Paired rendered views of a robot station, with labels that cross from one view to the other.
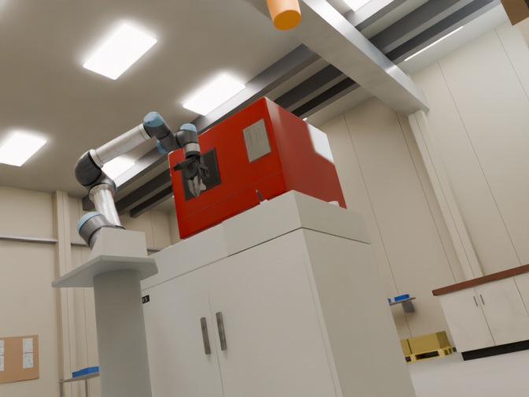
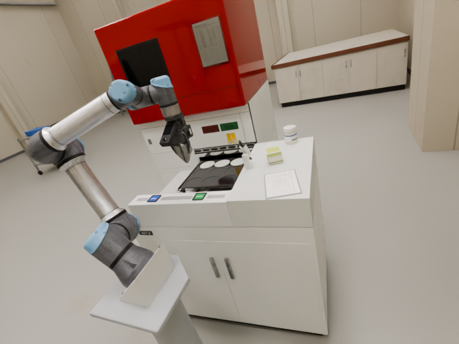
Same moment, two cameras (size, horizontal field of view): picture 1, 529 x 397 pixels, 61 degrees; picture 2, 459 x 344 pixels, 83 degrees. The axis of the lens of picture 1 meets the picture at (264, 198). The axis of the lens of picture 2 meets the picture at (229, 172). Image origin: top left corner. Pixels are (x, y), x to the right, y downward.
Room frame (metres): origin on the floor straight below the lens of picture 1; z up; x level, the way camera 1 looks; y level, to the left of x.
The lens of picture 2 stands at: (0.77, 0.27, 1.56)
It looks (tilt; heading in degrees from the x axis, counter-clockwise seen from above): 26 degrees down; 352
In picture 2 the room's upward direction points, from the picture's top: 16 degrees counter-clockwise
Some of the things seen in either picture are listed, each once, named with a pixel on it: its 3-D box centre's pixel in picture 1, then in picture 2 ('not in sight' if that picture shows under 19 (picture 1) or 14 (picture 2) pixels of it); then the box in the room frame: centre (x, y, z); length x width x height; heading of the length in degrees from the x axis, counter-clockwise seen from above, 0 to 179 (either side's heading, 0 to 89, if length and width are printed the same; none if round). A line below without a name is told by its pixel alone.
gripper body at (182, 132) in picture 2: (195, 167); (178, 128); (1.87, 0.28, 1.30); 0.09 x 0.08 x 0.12; 148
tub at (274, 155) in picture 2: not in sight; (274, 155); (1.93, -0.13, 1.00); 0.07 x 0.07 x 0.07; 76
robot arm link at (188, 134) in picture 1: (189, 137); (163, 91); (1.87, 0.29, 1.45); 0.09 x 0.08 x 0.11; 78
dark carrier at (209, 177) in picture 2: not in sight; (216, 171); (2.19, 0.15, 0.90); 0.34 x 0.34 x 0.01; 58
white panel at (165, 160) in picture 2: not in sight; (197, 142); (2.49, 0.19, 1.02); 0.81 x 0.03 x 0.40; 58
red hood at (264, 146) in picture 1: (257, 183); (193, 58); (2.75, 0.02, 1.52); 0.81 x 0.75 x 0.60; 58
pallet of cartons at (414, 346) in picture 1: (416, 348); not in sight; (9.07, -2.18, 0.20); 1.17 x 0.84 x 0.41; 54
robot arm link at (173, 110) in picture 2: (191, 151); (170, 110); (1.87, 0.28, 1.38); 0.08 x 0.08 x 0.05
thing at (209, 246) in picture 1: (185, 260); (181, 209); (1.92, 0.40, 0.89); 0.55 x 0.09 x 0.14; 58
